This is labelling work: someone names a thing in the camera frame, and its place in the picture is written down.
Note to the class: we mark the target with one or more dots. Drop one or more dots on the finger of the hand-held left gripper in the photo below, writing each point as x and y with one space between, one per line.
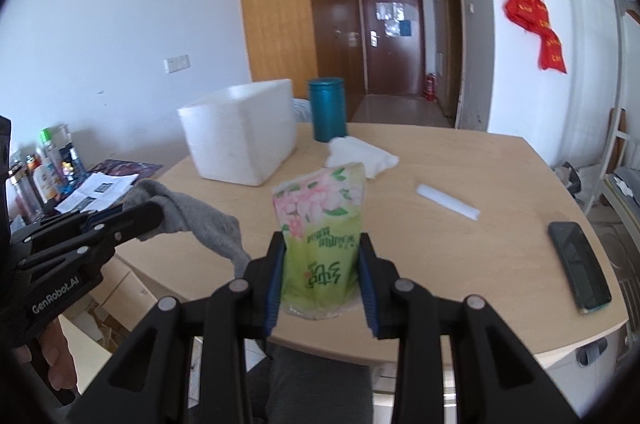
142 221
102 216

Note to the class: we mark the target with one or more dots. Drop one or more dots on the dark plastic bag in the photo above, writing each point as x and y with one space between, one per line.
570 181

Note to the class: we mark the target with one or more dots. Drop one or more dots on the beige drawer cabinet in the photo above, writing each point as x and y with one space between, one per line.
425 379

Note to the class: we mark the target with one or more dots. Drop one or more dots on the grey slipper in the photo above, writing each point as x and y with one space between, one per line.
591 353

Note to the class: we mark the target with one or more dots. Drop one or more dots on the white soft cloth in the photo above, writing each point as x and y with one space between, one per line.
360 154

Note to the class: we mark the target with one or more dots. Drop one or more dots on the red cloth bag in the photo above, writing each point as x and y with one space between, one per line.
520 6
554 51
542 16

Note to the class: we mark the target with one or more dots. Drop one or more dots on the black smartphone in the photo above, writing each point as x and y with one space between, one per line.
580 266

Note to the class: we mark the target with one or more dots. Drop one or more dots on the green floral tissue packet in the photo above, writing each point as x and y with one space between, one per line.
320 234

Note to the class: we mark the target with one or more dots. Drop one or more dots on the brown entrance door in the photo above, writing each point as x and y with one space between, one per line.
392 64

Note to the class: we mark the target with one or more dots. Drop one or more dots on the white foam box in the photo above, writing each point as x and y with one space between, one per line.
240 134

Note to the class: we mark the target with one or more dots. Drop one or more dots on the person's left hand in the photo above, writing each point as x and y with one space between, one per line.
52 354

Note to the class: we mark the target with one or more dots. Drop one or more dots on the red fire extinguisher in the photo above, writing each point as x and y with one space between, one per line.
430 88

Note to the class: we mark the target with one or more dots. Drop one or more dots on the grey sock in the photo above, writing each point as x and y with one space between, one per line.
210 224

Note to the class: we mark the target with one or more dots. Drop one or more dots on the green-capped spray bottle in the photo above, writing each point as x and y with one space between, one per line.
49 141

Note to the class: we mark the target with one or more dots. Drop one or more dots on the teal metal canister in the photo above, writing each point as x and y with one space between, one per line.
327 111

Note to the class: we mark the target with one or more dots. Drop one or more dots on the white double wall socket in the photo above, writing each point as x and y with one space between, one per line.
176 64

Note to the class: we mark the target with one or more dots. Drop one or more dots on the white printed paper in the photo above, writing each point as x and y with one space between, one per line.
97 191

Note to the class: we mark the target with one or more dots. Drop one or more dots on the dark patterned mat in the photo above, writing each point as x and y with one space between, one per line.
130 167

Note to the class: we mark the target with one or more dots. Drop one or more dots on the wooden plank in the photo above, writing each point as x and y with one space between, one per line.
617 134

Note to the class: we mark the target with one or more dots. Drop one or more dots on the blue door notice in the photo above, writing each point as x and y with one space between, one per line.
406 28

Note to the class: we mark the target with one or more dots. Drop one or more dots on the wooden wardrobe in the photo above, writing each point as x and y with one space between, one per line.
275 4

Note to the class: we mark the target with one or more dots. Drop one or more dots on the person's grey trouser leg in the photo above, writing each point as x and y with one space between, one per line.
320 389

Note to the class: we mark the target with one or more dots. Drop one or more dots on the grey door notice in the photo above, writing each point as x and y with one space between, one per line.
387 10

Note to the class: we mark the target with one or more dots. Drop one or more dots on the grey metal bunk bed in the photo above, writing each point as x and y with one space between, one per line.
620 79

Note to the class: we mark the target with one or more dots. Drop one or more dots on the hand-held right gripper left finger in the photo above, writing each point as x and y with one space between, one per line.
274 299

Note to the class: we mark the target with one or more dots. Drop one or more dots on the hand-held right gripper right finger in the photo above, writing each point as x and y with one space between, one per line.
367 299

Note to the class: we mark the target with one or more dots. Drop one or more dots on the brown side door frame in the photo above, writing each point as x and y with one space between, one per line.
455 44

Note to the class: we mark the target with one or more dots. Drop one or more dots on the grey blanket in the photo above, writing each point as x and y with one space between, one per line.
629 184

